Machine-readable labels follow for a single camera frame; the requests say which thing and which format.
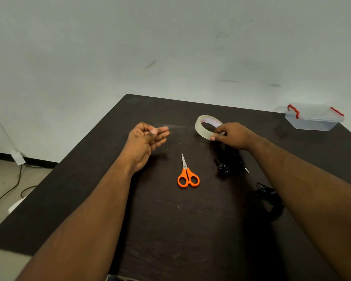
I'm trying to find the person's left hand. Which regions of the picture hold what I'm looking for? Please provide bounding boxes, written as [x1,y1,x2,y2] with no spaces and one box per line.
[117,122,170,176]

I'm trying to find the person's right hand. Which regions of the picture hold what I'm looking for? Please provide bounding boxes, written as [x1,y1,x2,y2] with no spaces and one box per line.
[210,122,261,152]

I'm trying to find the black wired earphones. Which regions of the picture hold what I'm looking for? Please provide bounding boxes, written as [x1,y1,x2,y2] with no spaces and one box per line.
[253,182,285,221]
[215,148,250,178]

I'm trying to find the clear tape roll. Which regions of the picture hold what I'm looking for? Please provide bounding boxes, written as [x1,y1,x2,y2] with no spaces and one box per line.
[194,115,225,141]

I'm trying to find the orange handled scissors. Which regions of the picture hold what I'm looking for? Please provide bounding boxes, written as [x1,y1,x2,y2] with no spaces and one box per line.
[177,153,200,189]

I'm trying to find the clear plastic box red latches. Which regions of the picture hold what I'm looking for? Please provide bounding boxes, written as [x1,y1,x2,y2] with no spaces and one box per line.
[284,103,346,132]

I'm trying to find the person's left forearm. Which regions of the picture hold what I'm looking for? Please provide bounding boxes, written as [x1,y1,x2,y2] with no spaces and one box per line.
[16,159,135,281]

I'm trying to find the person's right forearm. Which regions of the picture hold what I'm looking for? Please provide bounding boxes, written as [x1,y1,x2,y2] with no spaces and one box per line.
[247,137,351,281]

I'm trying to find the black skirting board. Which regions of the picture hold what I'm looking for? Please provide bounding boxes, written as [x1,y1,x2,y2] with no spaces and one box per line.
[0,150,59,169]

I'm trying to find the white curved floor object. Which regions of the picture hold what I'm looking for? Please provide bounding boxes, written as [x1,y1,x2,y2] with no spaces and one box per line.
[7,196,27,215]

